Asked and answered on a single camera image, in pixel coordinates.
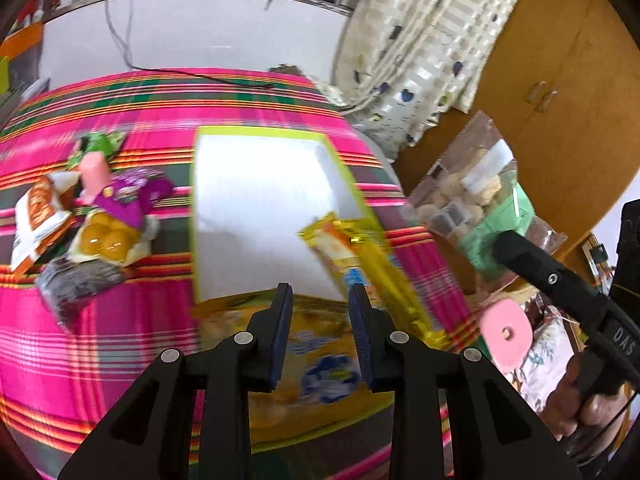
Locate black cable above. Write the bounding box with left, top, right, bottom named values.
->
left=105, top=0, right=273, bottom=91

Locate lime green white box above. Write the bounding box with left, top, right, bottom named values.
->
left=190, top=127, right=451, bottom=456

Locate floral cloth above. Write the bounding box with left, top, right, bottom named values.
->
left=470, top=290, right=581, bottom=411

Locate clear puff bag green label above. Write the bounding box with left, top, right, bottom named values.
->
left=405, top=110, right=568, bottom=291

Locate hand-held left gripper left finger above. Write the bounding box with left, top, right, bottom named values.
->
left=57, top=282, right=293, bottom=480

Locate white orange snack packet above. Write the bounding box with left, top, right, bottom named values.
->
left=10, top=170, right=78, bottom=276

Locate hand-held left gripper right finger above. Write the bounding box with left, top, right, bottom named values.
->
left=348, top=284, right=583, bottom=480

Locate clear yellow pastry packet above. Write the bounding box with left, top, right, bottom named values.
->
left=67, top=207, right=161, bottom=266

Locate heart print curtain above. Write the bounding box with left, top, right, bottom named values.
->
left=330, top=0, right=533, bottom=161

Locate pink round object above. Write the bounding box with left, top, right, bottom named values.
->
left=477, top=297, right=531, bottom=371

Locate white cable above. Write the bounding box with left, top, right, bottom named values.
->
left=122, top=0, right=136, bottom=66

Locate long yellow snack packet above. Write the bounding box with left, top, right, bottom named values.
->
left=296, top=212, right=453, bottom=353

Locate dark brown snack packet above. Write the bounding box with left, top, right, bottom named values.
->
left=35, top=255, right=126, bottom=333

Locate large yellow chip bag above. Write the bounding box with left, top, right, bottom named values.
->
left=192, top=295, right=401, bottom=443

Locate wooden wardrobe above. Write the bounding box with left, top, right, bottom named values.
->
left=395, top=0, right=640, bottom=271

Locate purple snack packet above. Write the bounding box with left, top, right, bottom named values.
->
left=92, top=169, right=173, bottom=228

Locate pink jelly cup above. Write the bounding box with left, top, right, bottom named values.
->
left=80, top=152, right=112, bottom=203

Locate person's right hand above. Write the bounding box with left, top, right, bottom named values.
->
left=545, top=355, right=631, bottom=441

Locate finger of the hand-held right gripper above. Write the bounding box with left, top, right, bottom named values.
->
left=492, top=230, right=606, bottom=321

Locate orange tray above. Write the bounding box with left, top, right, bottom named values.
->
left=0, top=22, right=46, bottom=58

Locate green snack packet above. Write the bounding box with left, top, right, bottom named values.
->
left=67, top=130, right=126, bottom=171

